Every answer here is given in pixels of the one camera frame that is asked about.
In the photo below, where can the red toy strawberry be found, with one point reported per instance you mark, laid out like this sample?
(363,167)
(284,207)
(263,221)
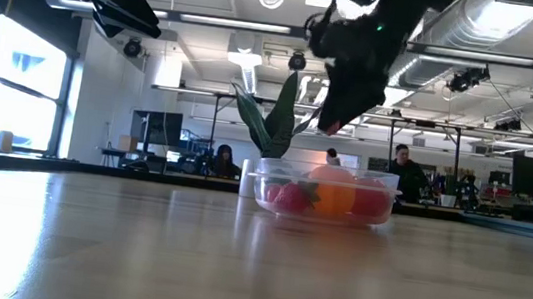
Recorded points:
(291,200)

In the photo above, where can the orange toy fruit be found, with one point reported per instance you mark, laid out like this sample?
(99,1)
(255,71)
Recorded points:
(336,198)

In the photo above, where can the black ceiling spotlight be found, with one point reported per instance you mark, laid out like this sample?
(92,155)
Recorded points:
(132,47)
(297,61)
(466,79)

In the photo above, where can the distant black rig frame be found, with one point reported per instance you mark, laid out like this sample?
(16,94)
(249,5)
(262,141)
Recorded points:
(390,148)

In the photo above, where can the white hanging ceiling fixture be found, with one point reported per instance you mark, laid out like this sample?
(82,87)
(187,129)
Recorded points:
(244,54)

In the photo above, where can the black computer monitor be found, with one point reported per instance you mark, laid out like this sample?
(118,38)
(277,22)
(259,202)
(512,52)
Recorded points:
(527,176)
(155,128)

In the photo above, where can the black aluminium table frame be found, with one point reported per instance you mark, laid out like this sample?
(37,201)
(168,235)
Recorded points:
(93,169)

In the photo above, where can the small distant person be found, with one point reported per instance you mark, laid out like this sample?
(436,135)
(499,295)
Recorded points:
(331,156)

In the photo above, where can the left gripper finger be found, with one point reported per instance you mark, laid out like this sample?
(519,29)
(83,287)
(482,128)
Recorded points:
(125,21)
(122,2)

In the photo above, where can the distant seated person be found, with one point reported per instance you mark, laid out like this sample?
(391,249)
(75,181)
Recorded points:
(224,165)

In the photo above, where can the green snake plant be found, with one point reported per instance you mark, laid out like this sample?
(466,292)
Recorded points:
(280,121)

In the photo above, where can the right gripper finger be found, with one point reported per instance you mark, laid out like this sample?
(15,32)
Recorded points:
(368,93)
(338,92)

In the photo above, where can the red pink toy fruit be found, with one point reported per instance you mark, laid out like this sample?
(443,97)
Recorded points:
(371,207)

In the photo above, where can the silver ventilation duct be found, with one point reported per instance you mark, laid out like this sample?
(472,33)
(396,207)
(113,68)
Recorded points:
(462,26)

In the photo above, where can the green toy bell pepper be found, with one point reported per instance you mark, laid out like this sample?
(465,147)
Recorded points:
(279,176)

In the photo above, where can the clear plastic tupperware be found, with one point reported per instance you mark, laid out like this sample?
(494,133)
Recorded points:
(258,179)

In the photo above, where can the cardboard box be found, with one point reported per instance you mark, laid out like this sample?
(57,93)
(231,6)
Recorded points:
(127,144)

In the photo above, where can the small distant potted plant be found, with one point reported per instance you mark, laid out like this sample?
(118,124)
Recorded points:
(448,200)

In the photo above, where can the overhead light bar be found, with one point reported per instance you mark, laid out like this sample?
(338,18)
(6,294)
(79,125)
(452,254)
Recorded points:
(235,23)

